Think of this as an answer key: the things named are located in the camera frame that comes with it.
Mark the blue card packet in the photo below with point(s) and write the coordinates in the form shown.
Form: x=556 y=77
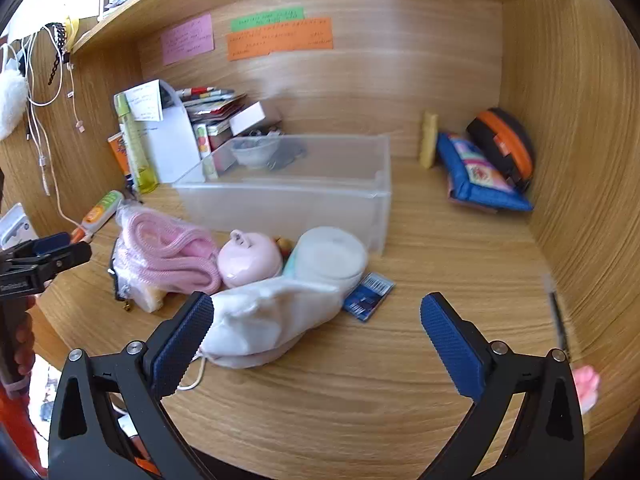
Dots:
x=367 y=297

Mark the fruit-print box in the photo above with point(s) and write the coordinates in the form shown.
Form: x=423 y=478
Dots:
x=205 y=150

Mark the white paper folder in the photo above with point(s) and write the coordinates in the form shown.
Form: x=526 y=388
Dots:
x=172 y=147

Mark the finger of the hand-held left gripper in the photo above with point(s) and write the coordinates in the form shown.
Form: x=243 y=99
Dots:
x=60 y=257
x=50 y=242

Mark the orange paper note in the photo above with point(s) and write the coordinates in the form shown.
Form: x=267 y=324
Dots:
x=280 y=42

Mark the pink apple-shaped container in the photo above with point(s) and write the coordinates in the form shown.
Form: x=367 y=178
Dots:
x=250 y=262

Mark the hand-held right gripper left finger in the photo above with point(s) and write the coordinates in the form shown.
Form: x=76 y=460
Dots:
x=182 y=345

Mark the white ceramic bowl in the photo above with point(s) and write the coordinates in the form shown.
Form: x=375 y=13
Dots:
x=255 y=152

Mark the green paper note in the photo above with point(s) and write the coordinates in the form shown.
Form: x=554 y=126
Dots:
x=267 y=18

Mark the yellow sponge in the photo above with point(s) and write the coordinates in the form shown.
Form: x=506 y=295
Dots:
x=428 y=140

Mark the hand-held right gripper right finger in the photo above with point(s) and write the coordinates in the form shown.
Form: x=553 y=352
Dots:
x=452 y=345

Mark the handwritten white note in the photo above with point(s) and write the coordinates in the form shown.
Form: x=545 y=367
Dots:
x=145 y=100

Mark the wooden desktop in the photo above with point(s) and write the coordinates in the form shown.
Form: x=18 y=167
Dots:
x=400 y=360

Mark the white blister pack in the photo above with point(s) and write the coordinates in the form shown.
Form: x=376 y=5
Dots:
x=15 y=225

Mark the small yellow trinket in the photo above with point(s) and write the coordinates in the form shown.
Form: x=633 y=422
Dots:
x=285 y=249

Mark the white cloth pouch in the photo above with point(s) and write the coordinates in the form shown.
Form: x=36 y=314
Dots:
x=260 y=320

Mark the clear plastic bin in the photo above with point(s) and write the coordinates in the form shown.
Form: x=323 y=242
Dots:
x=280 y=210

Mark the pink paper note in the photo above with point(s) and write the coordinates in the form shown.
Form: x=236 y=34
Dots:
x=187 y=40

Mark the small white box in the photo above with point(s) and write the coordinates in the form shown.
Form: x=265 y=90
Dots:
x=252 y=115

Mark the blue patterned pouch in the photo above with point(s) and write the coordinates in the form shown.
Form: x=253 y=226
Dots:
x=480 y=175

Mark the person's left hand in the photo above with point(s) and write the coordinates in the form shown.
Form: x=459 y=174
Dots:
x=23 y=347

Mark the yellow-green spray bottle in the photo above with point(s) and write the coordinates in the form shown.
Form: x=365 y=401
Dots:
x=137 y=160

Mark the white orange lotion tube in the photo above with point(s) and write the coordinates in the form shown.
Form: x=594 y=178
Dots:
x=100 y=210

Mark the white fluffy item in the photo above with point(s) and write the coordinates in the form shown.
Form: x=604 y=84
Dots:
x=11 y=102

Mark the round clear puff container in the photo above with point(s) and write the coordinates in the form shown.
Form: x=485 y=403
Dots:
x=327 y=255

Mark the stack of books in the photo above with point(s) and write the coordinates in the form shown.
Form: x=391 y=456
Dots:
x=215 y=107

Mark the pink soft item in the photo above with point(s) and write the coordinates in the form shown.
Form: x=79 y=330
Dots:
x=585 y=389

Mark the orange black zip case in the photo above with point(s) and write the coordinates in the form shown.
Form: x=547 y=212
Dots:
x=505 y=142

